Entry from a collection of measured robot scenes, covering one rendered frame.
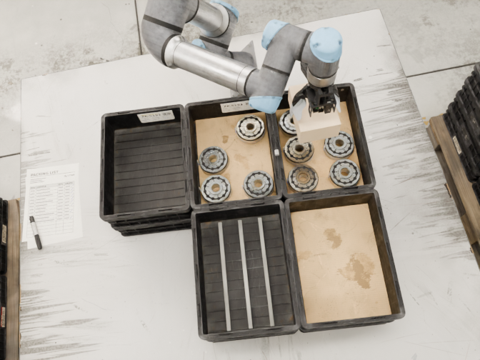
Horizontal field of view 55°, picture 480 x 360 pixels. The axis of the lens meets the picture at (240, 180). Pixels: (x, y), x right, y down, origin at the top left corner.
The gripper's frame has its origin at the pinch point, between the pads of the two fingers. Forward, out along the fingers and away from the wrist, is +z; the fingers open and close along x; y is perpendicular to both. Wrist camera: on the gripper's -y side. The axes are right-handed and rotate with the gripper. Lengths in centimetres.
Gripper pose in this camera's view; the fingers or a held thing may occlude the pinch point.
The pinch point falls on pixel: (313, 108)
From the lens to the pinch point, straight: 142.0
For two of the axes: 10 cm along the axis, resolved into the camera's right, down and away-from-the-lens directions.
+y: 1.8, 9.1, -3.8
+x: 9.8, -2.0, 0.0
